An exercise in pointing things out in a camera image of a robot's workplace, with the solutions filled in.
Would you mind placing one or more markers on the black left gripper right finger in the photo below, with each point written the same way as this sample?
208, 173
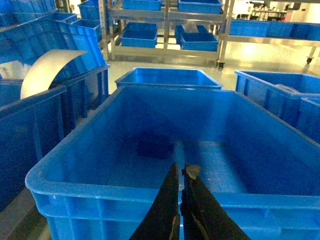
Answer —
203, 216

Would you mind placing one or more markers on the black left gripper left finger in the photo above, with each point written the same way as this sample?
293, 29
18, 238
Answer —
162, 221

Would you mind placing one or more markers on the empty blue centre bin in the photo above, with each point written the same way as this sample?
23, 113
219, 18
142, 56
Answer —
100, 181

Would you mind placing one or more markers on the blue bin behind centre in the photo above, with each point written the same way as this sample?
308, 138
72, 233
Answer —
169, 78

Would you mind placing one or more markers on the blue bin at right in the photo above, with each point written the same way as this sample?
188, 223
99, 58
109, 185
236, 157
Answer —
292, 97

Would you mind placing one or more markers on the distant steel rack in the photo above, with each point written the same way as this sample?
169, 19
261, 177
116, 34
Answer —
114, 18

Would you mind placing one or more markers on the curved white paper sheet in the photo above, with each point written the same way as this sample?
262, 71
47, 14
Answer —
42, 73

